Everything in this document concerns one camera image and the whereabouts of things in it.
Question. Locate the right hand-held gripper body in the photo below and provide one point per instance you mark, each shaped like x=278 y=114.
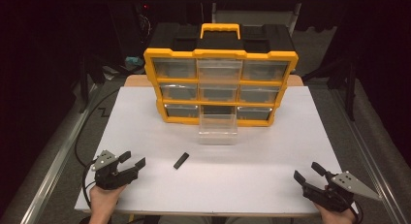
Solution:
x=336 y=198

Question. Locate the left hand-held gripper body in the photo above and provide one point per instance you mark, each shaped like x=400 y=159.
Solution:
x=111 y=178

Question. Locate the person's right hand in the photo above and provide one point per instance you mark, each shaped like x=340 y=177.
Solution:
x=339 y=217

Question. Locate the person's left hand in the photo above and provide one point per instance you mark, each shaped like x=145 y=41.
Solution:
x=103 y=199

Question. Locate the small black block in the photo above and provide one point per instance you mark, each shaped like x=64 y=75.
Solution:
x=181 y=160

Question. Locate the black stand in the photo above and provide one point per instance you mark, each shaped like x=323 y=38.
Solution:
x=84 y=81
x=350 y=94

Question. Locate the clear plastic drawer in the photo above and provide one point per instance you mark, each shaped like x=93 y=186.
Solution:
x=218 y=128
x=219 y=70

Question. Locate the teal object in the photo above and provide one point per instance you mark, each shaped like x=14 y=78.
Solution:
x=134 y=61

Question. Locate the yellow and black drawer organizer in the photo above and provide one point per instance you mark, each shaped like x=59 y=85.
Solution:
x=219 y=43

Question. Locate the aluminium rail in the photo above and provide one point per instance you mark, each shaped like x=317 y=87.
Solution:
x=55 y=169
x=371 y=172

